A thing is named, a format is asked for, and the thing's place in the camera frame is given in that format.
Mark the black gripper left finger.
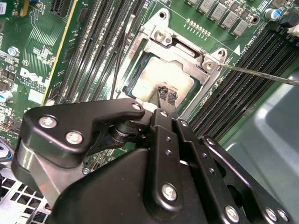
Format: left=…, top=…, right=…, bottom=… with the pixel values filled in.
left=11, top=85, right=185, bottom=212

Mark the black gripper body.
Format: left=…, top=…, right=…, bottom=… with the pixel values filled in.
left=50, top=147, right=223, bottom=224

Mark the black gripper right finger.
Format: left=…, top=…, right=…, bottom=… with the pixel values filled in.
left=167, top=92, right=295, bottom=224

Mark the metal socket cover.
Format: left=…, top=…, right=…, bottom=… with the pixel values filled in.
left=125, top=29, right=220, bottom=117

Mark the silver CPU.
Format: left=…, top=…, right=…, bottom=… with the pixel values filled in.
left=126, top=56, right=201, bottom=110

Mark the metal locking lever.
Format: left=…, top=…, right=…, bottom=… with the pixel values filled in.
left=110, top=14, right=135, bottom=98
left=218, top=63, right=299, bottom=86

